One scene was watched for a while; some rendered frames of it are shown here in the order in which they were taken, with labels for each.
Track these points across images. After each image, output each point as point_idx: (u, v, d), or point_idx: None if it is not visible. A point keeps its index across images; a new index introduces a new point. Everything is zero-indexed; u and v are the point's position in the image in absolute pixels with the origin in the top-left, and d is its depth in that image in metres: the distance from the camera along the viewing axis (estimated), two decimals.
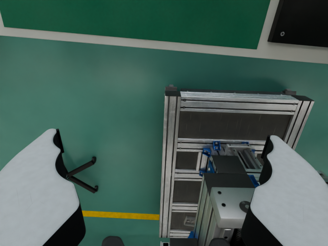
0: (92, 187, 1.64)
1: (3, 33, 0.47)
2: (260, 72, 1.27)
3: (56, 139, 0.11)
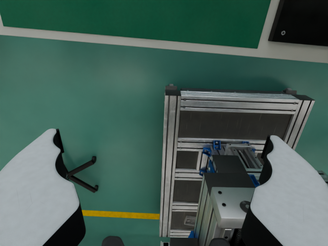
0: (92, 186, 1.64)
1: (2, 33, 0.47)
2: (261, 72, 1.26)
3: (56, 139, 0.11)
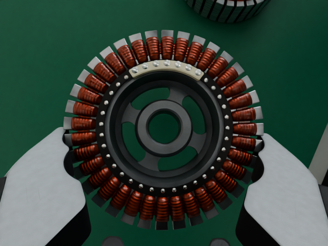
0: None
1: None
2: None
3: None
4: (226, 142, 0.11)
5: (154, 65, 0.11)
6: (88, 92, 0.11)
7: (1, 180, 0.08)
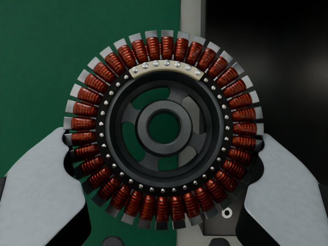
0: None
1: None
2: None
3: None
4: (226, 142, 0.11)
5: (154, 65, 0.11)
6: (88, 92, 0.11)
7: (1, 180, 0.08)
